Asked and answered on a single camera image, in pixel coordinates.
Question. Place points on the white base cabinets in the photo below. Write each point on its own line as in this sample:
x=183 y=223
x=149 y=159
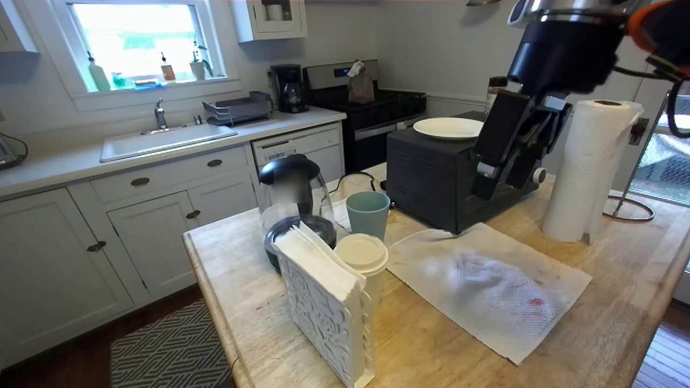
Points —
x=143 y=228

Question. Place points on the white dishwasher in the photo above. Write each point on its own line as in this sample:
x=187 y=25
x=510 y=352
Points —
x=303 y=148

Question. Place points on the grey dish rack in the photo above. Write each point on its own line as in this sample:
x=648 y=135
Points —
x=239 y=108

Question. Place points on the kitchen window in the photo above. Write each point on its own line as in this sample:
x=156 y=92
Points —
x=137 y=34

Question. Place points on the black kitchen stove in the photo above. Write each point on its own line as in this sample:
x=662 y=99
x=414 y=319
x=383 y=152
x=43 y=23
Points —
x=374 y=115

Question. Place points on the chrome sink faucet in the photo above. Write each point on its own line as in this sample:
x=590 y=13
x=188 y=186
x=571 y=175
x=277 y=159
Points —
x=161 y=115

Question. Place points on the brown soap bottle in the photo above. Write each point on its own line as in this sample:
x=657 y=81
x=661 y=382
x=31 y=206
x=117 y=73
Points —
x=167 y=70

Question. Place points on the white ceramic plate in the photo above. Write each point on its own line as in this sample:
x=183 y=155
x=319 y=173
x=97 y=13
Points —
x=447 y=128

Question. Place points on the black coffee maker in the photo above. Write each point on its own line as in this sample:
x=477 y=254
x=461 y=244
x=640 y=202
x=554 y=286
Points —
x=289 y=87

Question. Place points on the white upper cabinet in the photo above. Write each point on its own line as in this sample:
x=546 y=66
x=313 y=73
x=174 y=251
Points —
x=270 y=20

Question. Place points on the white paper towel roll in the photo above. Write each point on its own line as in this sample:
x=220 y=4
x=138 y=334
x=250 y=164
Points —
x=585 y=173

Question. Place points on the patterned grey floor rug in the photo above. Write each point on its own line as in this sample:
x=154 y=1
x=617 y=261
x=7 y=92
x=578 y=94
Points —
x=174 y=352

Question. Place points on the white cloth napkin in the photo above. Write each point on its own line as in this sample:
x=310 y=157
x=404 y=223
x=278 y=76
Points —
x=488 y=287

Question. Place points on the teal soap bottle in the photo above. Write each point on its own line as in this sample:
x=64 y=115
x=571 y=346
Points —
x=97 y=76

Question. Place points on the spice bottle with black cap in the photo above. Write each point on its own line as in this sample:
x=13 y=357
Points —
x=497 y=88

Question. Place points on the white lidded paper cup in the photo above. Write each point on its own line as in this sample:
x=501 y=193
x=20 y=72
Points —
x=361 y=252

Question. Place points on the brown paper bag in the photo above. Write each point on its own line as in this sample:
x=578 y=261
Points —
x=361 y=87

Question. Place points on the teal cup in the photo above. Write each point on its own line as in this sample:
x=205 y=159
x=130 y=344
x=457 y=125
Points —
x=368 y=214

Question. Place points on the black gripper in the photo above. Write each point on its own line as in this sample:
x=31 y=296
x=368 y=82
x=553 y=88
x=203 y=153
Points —
x=568 y=55

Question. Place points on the white kitchen sink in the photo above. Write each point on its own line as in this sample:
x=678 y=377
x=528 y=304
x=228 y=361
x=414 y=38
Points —
x=165 y=141

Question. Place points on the black toaster oven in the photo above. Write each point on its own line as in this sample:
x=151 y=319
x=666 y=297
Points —
x=433 y=180

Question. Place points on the blue sponge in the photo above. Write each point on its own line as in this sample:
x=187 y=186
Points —
x=147 y=85

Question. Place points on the glass kettle with black lid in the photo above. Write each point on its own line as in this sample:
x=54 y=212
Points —
x=289 y=171

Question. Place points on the white vase with plant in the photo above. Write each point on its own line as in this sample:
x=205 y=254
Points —
x=198 y=67

